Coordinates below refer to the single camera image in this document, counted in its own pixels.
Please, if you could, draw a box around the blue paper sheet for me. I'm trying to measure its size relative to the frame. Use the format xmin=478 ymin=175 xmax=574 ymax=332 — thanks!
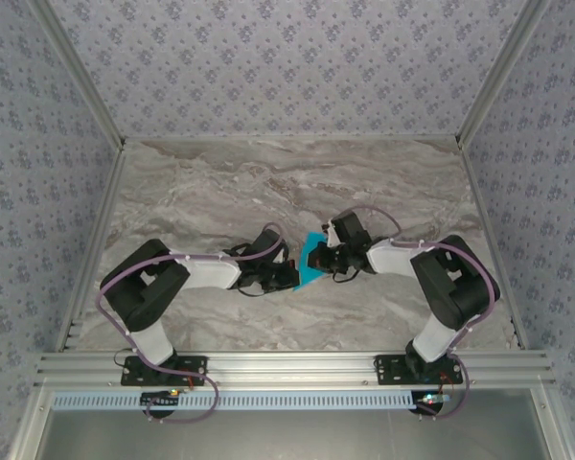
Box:
xmin=290 ymin=231 xmax=332 ymax=293

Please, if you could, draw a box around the grey metal panel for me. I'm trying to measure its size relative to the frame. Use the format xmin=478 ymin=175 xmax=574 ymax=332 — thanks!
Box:
xmin=9 ymin=387 xmax=571 ymax=460

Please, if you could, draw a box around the small black circuit board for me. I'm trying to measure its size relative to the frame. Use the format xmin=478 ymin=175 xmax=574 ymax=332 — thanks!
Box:
xmin=141 ymin=390 xmax=181 ymax=408
xmin=414 ymin=391 xmax=454 ymax=413

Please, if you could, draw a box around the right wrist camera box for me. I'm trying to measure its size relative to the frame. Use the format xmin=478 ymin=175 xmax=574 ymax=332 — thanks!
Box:
xmin=320 ymin=219 xmax=340 ymax=249

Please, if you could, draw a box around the aluminium front rail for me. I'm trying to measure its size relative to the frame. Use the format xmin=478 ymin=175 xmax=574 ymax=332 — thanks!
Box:
xmin=33 ymin=351 xmax=557 ymax=388

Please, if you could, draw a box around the aluminium back rail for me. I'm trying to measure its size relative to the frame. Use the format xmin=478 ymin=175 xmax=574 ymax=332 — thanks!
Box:
xmin=122 ymin=135 xmax=463 ymax=144

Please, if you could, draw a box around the slotted cable duct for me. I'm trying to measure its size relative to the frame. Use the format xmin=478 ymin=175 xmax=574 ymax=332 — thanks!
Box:
xmin=51 ymin=390 xmax=426 ymax=412

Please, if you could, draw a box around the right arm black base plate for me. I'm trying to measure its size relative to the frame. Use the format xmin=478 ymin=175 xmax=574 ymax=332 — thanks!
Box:
xmin=373 ymin=354 xmax=464 ymax=387

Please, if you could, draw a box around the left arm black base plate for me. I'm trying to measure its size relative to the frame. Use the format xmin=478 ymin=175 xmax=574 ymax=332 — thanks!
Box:
xmin=120 ymin=356 xmax=209 ymax=387

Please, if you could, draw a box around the aluminium side rail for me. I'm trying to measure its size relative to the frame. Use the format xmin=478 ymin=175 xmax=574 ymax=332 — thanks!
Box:
xmin=55 ymin=143 xmax=128 ymax=354
xmin=457 ymin=141 xmax=532 ymax=351

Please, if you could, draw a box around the aluminium frame post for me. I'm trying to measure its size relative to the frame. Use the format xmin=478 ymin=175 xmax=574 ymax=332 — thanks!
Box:
xmin=454 ymin=0 xmax=555 ymax=150
xmin=28 ymin=0 xmax=127 ymax=150

